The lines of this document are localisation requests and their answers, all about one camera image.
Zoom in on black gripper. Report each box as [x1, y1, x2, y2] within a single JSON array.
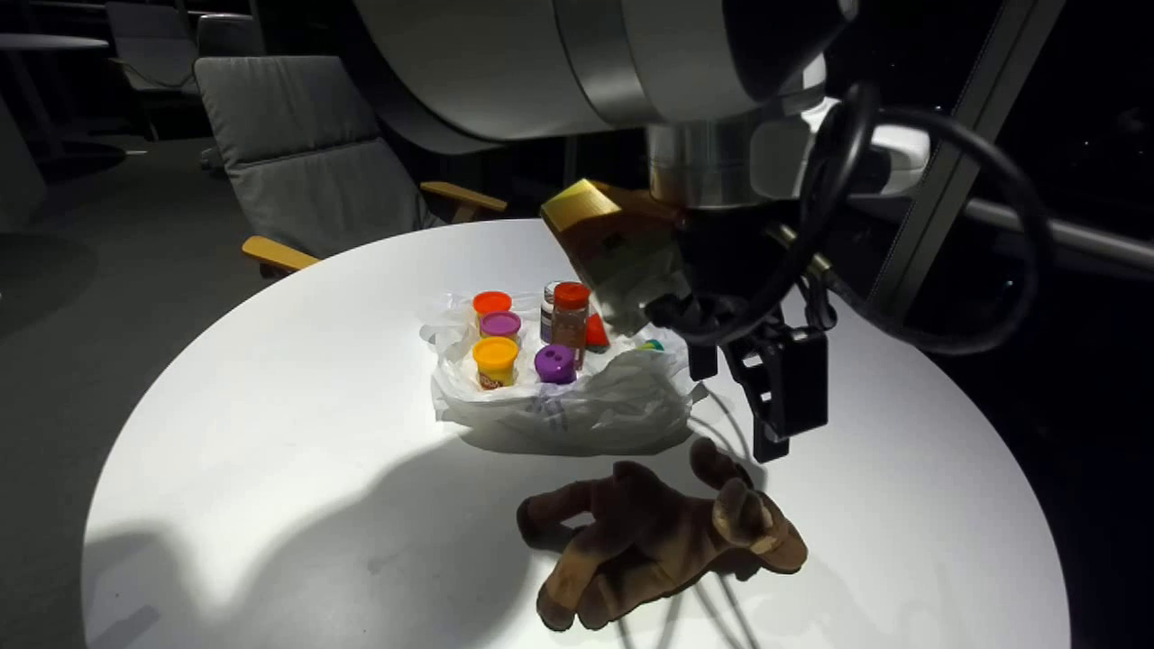
[[645, 207, 839, 469]]

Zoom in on brown plush moose toy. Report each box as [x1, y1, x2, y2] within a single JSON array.
[[512, 435, 811, 634]]

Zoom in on purple dough tub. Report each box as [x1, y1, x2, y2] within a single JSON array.
[[530, 343, 585, 389]]

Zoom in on brown spice jar red lid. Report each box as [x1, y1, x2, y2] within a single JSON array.
[[544, 276, 596, 353]]

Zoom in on dough tub yellow lid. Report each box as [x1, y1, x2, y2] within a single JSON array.
[[470, 331, 522, 394]]

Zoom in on dough tub pink lid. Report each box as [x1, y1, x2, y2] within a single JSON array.
[[481, 311, 528, 343]]

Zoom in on horizontal metal railing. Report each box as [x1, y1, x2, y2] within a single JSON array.
[[839, 176, 1154, 275]]

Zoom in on grey chair wooden armrests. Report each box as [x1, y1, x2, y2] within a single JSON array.
[[192, 50, 512, 276]]

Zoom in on grey metal post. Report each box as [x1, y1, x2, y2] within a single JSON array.
[[861, 0, 1071, 323]]

